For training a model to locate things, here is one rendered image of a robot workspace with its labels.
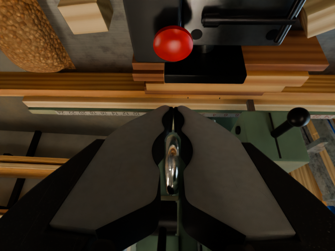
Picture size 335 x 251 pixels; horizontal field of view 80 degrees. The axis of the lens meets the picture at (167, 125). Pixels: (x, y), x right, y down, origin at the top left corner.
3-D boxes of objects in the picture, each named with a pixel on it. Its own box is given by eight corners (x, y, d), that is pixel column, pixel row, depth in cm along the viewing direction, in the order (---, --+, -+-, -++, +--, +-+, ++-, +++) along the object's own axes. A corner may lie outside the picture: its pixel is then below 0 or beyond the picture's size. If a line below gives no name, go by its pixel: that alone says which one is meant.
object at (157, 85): (277, 57, 31) (286, 85, 29) (272, 65, 33) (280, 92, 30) (148, 56, 32) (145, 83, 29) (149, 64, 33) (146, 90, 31)
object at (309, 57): (313, 30, 27) (330, 64, 24) (308, 37, 28) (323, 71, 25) (136, 29, 28) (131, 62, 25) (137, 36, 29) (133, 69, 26)
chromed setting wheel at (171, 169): (180, 123, 39) (181, 189, 33) (178, 147, 50) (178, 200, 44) (165, 123, 39) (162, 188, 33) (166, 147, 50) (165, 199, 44)
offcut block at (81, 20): (102, -19, 23) (96, 2, 21) (113, 11, 26) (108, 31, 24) (66, -14, 23) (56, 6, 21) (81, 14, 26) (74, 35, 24)
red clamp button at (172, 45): (194, 22, 14) (195, 32, 14) (191, 55, 17) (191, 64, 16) (152, 22, 14) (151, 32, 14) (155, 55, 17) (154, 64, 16)
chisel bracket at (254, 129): (292, 101, 27) (312, 162, 23) (254, 142, 39) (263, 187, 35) (237, 100, 27) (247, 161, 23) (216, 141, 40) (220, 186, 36)
